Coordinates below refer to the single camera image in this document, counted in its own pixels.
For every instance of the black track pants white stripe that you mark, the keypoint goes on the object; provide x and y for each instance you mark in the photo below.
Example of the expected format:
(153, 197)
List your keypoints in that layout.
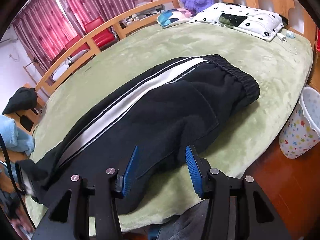
(184, 101)

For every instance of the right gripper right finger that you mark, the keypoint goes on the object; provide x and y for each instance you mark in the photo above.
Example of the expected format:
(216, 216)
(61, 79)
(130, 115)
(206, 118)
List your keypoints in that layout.
(237, 208)

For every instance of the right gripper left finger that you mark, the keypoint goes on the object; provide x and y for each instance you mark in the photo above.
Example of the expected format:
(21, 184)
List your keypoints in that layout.
(68, 216)

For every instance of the star patterned waste bin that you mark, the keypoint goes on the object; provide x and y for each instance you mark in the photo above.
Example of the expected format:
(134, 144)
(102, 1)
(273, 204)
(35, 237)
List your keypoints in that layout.
(301, 131)

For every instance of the white black dotted pillow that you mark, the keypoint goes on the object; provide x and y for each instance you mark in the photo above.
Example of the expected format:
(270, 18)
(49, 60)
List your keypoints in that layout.
(255, 22)

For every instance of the black garment on footboard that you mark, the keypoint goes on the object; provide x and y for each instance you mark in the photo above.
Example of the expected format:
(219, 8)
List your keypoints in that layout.
(23, 99)

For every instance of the red patterned curtains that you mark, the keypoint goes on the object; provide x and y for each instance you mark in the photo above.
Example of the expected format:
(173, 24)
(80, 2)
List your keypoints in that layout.
(44, 27)

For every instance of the wooden bed side rail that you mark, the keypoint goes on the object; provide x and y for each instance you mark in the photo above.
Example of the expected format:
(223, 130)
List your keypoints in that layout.
(94, 42)

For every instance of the blue geometric cushion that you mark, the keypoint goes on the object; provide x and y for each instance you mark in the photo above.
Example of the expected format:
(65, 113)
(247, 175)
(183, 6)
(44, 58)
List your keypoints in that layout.
(174, 17)

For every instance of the light blue fleece garment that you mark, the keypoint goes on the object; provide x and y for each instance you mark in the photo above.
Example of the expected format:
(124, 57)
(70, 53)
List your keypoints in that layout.
(16, 139)

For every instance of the green fleece bed blanket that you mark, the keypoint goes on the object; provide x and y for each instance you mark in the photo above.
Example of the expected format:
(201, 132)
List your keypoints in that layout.
(281, 71)

